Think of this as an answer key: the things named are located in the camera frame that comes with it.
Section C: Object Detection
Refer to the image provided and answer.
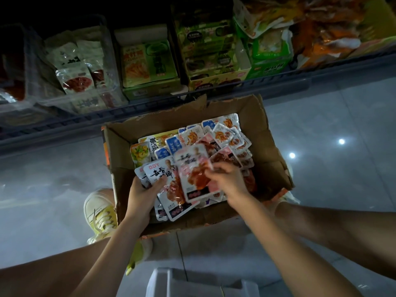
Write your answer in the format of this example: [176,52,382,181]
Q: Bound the person's right hand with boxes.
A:
[204,160,251,211]

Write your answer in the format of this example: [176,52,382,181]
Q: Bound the person's left hand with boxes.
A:
[124,173,169,229]

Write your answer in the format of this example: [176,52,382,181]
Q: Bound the handful of red white packets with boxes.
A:
[142,143,224,222]

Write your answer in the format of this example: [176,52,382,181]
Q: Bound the pile of snack packets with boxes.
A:
[130,113,257,222]

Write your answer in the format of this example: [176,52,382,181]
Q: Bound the brown cardboard box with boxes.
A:
[102,94,295,236]

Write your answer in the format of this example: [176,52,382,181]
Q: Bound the grey metal store shelf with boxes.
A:
[0,0,396,152]

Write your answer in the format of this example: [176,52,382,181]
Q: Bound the person's right forearm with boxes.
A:
[232,195,363,297]

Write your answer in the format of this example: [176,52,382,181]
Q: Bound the person's left forearm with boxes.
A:
[71,216,152,297]

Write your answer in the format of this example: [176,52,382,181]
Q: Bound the person's left shoe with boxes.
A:
[83,189,152,276]

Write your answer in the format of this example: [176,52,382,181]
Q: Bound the person's shoe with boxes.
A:
[83,189,152,276]
[266,189,301,214]

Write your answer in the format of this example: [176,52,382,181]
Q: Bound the person's right shoe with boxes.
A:
[266,189,301,214]

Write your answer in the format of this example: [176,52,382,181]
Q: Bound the person's left leg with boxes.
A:
[0,235,134,297]

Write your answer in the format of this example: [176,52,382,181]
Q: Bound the person's leg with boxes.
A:
[275,202,396,279]
[0,235,134,297]

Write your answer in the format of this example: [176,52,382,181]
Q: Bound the person's right leg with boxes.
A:
[275,202,396,279]

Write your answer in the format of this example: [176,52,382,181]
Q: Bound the white sock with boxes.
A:
[137,238,153,264]

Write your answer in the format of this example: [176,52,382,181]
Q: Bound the white plastic stool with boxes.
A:
[145,268,261,297]

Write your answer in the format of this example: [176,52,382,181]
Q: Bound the clear plastic tray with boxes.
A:
[34,15,127,115]
[0,24,47,115]

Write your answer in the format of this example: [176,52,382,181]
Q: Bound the green snack packets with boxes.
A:
[238,24,295,79]

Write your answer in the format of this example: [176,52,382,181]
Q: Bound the green orange display carton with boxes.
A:
[114,24,186,101]

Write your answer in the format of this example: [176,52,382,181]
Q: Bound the pile of orange yellow packets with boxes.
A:
[232,0,378,71]

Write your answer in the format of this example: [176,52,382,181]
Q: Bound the lime green display tray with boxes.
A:
[353,0,396,59]

